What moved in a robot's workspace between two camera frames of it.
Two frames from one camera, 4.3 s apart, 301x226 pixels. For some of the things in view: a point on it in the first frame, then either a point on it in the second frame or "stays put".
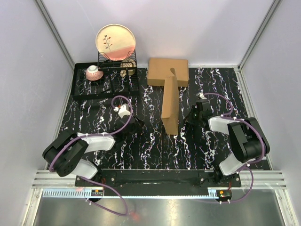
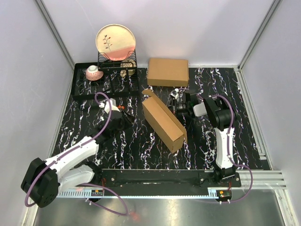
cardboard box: x=170 y=106 -> x=165 y=125
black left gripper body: x=137 y=127 -> x=121 y=126
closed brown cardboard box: x=158 y=68 stays put
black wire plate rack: x=129 y=63 stays put
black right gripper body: x=194 y=117 -> x=182 y=107
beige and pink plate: x=116 y=41 stays put
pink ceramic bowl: x=92 y=73 stays put
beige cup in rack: x=127 y=63 stays put
